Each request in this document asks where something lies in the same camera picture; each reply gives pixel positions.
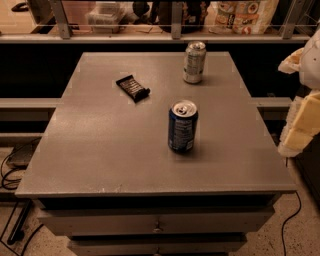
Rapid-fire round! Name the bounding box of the black cable right floor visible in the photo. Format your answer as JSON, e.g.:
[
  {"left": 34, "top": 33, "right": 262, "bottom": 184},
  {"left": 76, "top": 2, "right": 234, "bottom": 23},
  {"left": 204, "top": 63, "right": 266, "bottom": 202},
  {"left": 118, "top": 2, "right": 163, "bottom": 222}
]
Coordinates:
[{"left": 280, "top": 191, "right": 302, "bottom": 256}]

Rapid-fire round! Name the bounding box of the round drawer knob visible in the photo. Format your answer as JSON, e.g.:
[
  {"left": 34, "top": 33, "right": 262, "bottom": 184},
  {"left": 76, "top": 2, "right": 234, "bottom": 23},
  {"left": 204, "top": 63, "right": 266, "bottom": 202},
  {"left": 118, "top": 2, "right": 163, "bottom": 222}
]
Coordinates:
[{"left": 153, "top": 227, "right": 163, "bottom": 234}]

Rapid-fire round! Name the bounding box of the silver green soda can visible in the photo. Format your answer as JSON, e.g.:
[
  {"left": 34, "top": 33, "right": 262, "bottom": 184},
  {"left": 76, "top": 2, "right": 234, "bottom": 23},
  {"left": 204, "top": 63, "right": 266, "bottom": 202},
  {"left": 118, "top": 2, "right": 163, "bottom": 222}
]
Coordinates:
[{"left": 183, "top": 41, "right": 206, "bottom": 84}]

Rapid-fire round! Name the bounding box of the blue pepsi can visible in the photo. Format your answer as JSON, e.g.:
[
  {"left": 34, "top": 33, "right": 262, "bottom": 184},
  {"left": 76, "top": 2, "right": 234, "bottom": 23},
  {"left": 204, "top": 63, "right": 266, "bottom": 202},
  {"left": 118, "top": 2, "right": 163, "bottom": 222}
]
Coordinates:
[{"left": 168, "top": 100, "right": 198, "bottom": 153}]

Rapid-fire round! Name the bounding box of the colourful snack bag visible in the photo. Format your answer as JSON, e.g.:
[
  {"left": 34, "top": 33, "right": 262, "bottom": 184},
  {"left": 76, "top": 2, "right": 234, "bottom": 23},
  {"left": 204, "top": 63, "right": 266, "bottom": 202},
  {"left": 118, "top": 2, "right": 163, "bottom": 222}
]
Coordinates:
[{"left": 209, "top": 0, "right": 279, "bottom": 35}]

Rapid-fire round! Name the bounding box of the black snack bar wrapper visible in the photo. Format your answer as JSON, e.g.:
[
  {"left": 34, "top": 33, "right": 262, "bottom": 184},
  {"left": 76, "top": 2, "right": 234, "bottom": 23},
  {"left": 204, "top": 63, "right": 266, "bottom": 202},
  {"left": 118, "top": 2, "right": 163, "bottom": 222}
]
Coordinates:
[{"left": 116, "top": 75, "right": 150, "bottom": 103}]

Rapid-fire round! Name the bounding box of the clear plastic container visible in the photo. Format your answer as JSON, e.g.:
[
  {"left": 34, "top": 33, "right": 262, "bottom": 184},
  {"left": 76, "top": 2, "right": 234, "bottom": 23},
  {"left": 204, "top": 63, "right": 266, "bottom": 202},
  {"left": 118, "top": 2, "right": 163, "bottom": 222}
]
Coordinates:
[{"left": 85, "top": 1, "right": 125, "bottom": 34}]

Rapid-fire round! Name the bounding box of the black cables left floor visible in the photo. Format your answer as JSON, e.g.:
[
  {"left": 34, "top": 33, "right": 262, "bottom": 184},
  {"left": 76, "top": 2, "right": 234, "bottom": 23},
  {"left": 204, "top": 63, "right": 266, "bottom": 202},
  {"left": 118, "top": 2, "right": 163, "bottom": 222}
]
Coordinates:
[{"left": 0, "top": 139, "right": 44, "bottom": 256}]

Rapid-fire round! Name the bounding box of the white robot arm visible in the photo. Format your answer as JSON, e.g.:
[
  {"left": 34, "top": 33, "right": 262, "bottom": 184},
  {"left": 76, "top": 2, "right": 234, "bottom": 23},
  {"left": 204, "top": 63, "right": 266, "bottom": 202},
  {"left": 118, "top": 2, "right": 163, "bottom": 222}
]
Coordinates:
[{"left": 278, "top": 30, "right": 320, "bottom": 157}]

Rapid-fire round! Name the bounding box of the grey metal railing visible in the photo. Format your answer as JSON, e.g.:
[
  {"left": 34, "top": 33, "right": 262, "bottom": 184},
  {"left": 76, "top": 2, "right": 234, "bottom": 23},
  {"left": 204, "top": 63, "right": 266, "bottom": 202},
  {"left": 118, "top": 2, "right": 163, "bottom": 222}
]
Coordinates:
[{"left": 0, "top": 0, "right": 319, "bottom": 44}]

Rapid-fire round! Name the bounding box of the dark bag behind railing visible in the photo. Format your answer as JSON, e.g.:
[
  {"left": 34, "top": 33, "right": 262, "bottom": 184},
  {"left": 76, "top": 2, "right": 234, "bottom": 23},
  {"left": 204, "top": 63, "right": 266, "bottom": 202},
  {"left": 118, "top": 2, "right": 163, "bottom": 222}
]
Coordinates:
[{"left": 150, "top": 0, "right": 210, "bottom": 33}]

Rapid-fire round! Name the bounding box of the grey drawer cabinet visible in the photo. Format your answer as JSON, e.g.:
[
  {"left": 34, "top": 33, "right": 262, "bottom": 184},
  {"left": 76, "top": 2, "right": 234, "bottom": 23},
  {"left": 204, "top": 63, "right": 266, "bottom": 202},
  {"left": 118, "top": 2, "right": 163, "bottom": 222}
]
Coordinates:
[{"left": 16, "top": 52, "right": 295, "bottom": 256}]

